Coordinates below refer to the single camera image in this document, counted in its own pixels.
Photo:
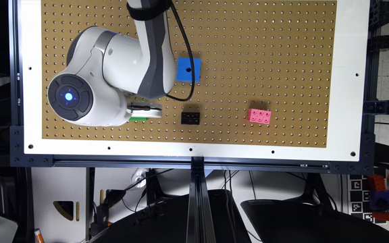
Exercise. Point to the green cube block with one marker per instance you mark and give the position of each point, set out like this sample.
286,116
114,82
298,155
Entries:
138,119

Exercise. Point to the brown perforated pegboard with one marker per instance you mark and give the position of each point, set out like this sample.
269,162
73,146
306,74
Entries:
270,55

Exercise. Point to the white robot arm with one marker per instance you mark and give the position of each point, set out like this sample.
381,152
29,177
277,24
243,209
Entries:
112,77

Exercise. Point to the black white fiducial marker sheet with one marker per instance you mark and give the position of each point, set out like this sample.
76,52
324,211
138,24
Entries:
358,197

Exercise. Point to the pink studded brick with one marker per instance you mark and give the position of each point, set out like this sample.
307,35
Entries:
259,116

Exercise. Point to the black studded brick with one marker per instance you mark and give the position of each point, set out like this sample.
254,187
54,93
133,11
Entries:
190,118

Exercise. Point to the purple toy brick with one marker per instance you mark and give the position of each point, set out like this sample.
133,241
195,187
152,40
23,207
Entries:
379,201

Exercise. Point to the blue cube block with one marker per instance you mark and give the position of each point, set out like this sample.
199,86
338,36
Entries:
184,69

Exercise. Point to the dark aluminium table frame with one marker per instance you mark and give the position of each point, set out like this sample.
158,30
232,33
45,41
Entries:
46,27

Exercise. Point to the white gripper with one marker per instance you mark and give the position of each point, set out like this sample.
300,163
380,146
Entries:
145,109

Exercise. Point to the red toy brick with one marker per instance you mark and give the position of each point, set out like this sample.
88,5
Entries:
381,215

